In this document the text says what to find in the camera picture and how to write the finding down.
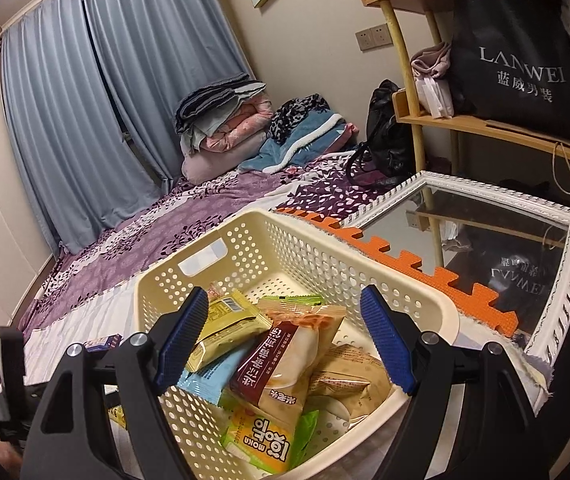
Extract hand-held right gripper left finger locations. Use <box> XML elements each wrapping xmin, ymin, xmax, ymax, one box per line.
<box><xmin>20</xmin><ymin>286</ymin><xmax>211</xmax><ymax>480</ymax></box>

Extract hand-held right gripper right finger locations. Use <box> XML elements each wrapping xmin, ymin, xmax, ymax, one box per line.
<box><xmin>359</xmin><ymin>284</ymin><xmax>570</xmax><ymax>480</ymax></box>

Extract light blue snack packet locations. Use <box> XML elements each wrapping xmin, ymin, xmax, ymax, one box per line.
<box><xmin>177</xmin><ymin>345</ymin><xmax>261</xmax><ymax>408</ymax></box>

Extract small yellow snack packet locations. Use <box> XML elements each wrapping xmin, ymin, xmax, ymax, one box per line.
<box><xmin>185</xmin><ymin>285</ymin><xmax>272</xmax><ymax>373</ymax></box>

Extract brown snack packet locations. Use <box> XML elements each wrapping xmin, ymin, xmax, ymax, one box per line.
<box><xmin>310</xmin><ymin>342</ymin><xmax>391</xmax><ymax>413</ymax></box>

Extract beige snack packet red label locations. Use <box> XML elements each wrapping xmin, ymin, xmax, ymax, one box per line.
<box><xmin>230</xmin><ymin>305</ymin><xmax>347</xmax><ymax>423</ymax></box>

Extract orange green snack packet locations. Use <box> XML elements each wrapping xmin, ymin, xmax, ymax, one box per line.
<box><xmin>257</xmin><ymin>294</ymin><xmax>333</xmax><ymax>321</ymax></box>

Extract yellow snack packet orange print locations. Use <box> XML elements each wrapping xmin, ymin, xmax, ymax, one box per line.
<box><xmin>220</xmin><ymin>405</ymin><xmax>306</xmax><ymax>476</ymax></box>

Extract cream perforated plastic basket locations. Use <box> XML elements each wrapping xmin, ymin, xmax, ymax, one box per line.
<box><xmin>134</xmin><ymin>208</ymin><xmax>461</xmax><ymax>480</ymax></box>

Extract person's left hand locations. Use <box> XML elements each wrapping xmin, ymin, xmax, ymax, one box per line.
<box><xmin>0</xmin><ymin>441</ymin><xmax>22</xmax><ymax>468</ymax></box>

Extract blue striped cracker packet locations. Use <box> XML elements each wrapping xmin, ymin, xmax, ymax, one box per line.
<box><xmin>85</xmin><ymin>335</ymin><xmax>124</xmax><ymax>353</ymax></box>

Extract orange foam puzzle mat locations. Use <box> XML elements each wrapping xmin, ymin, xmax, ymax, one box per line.
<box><xmin>275</xmin><ymin>206</ymin><xmax>521</xmax><ymax>338</ymax></box>

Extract striped white grey blanket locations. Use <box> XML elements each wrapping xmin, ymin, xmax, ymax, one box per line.
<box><xmin>22</xmin><ymin>280</ymin><xmax>142</xmax><ymax>391</ymax></box>

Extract purple floral bedsheet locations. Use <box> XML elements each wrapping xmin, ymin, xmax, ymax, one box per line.
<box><xmin>0</xmin><ymin>145</ymin><xmax>416</xmax><ymax>396</ymax></box>

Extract white framed mirror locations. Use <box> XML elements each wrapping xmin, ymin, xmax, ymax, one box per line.
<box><xmin>337</xmin><ymin>171</ymin><xmax>570</xmax><ymax>406</ymax></box>

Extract white wardrobe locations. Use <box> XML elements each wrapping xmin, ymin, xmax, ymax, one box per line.
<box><xmin>0</xmin><ymin>70</ymin><xmax>58</xmax><ymax>383</ymax></box>

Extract black handbag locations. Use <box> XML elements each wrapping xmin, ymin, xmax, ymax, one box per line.
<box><xmin>347</xmin><ymin>79</ymin><xmax>416</xmax><ymax>186</ymax></box>

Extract teal fleece blanket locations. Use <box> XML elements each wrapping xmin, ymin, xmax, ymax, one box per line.
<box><xmin>237</xmin><ymin>110</ymin><xmax>361</xmax><ymax>173</ymax></box>

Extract pink floral folded quilt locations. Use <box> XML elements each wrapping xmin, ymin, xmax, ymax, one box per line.
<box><xmin>197</xmin><ymin>100</ymin><xmax>273</xmax><ymax>153</ymax></box>

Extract bamboo shelf rack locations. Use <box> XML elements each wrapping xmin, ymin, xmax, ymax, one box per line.
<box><xmin>355</xmin><ymin>0</ymin><xmax>570</xmax><ymax>221</ymax></box>

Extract grey folded blankets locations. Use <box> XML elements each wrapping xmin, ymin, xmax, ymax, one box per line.
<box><xmin>174</xmin><ymin>72</ymin><xmax>266</xmax><ymax>133</ymax></box>

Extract leopard print cloth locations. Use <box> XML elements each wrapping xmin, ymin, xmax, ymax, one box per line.
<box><xmin>269</xmin><ymin>92</ymin><xmax>331</xmax><ymax>143</ymax></box>

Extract white paper bag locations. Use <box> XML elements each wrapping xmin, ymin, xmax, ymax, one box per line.
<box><xmin>415</xmin><ymin>77</ymin><xmax>455</xmax><ymax>118</ymax></box>

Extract grey blue curtain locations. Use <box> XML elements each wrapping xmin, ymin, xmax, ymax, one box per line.
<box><xmin>81</xmin><ymin>0</ymin><xmax>253</xmax><ymax>181</ymax></box>
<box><xmin>0</xmin><ymin>0</ymin><xmax>136</xmax><ymax>256</ymax></box>

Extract pink cloth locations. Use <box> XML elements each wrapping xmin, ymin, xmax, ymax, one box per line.
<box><xmin>410</xmin><ymin>42</ymin><xmax>453</xmax><ymax>81</ymax></box>

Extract black shopping bag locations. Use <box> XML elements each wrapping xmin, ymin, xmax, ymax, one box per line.
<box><xmin>448</xmin><ymin>0</ymin><xmax>570</xmax><ymax>143</ymax></box>

